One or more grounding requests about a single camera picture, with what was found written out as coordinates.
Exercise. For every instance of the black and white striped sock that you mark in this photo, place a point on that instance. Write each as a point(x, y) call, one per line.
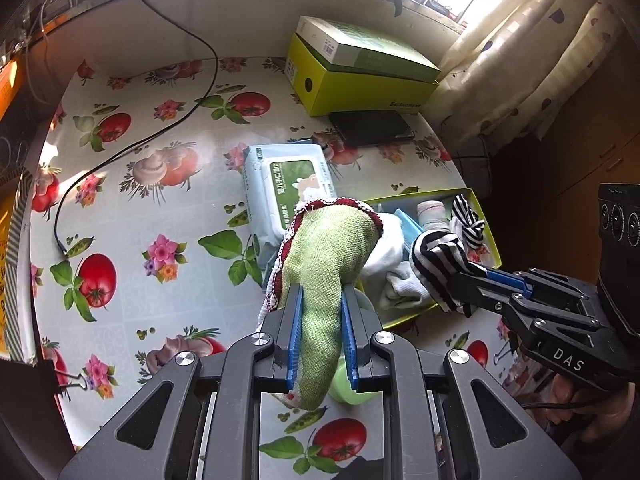
point(435, 260)
point(470, 220)

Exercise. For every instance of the orange plastic basin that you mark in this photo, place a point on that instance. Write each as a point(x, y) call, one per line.
point(10, 90)

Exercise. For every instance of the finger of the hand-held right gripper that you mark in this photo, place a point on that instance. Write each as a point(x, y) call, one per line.
point(490, 300)
point(505, 277)

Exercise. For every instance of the blue face mask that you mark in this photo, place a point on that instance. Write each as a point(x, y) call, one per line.
point(407, 222)

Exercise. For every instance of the floral tablecloth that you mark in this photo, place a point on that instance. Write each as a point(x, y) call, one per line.
point(140, 125)

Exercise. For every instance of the green knitted glove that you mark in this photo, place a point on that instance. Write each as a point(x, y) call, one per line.
point(325, 260)

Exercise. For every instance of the green and white flat box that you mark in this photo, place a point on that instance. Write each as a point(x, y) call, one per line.
point(370, 50)

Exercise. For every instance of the yellow-green shoebox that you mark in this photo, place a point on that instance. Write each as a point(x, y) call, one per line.
point(360, 95)

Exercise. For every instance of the black phone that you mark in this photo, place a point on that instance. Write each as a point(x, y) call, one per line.
point(370, 127)

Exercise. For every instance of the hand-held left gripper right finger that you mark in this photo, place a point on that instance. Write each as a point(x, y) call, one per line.
point(351, 345)

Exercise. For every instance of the light green rounded case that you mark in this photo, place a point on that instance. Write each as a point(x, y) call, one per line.
point(360, 390)

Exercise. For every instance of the black binder clip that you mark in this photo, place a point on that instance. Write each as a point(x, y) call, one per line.
point(502, 355)
point(67, 382)

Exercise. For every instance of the beige dotted curtain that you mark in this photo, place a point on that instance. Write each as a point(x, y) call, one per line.
point(525, 35)

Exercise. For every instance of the brown wooden cabinet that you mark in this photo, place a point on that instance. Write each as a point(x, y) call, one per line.
point(600, 110)

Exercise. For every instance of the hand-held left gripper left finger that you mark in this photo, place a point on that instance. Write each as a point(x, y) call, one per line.
point(295, 340)

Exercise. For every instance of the person's right hand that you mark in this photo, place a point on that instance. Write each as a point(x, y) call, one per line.
point(615, 410)

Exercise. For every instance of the yellow-green rimmed box lid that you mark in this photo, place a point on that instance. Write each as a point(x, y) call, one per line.
point(487, 240)

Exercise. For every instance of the wet wipes pack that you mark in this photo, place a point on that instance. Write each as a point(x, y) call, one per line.
point(280, 190)

